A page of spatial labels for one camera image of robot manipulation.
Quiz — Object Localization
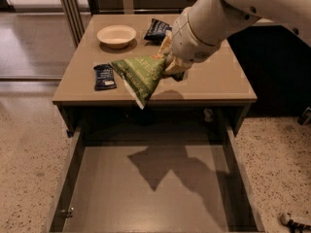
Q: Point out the metal window frame post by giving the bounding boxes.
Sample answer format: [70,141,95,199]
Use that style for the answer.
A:
[60,0,85,47]

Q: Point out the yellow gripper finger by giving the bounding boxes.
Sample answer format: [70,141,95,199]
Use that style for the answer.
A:
[157,30,171,56]
[164,55,192,76]

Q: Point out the white paper bowl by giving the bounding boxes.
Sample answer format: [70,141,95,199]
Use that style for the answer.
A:
[97,25,136,50]

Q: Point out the small dark blue snack bar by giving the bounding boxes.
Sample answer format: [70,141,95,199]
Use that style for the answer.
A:
[94,64,117,91]

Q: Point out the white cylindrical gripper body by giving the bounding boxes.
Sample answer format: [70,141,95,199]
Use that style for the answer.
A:
[171,7,221,63]

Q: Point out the open grey top drawer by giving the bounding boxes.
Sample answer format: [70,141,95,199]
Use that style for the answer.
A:
[44,120,264,233]

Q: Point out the green jalapeno chip bag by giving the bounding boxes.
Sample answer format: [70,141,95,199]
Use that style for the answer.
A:
[110,54,165,110]

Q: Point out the dark blue chip bag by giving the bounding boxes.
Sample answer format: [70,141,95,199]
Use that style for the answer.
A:
[144,18,172,43]

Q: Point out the tan cabinet with top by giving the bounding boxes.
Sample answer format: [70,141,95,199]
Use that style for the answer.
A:
[52,15,257,132]

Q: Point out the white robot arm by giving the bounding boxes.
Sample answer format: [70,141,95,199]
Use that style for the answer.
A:
[161,0,311,76]

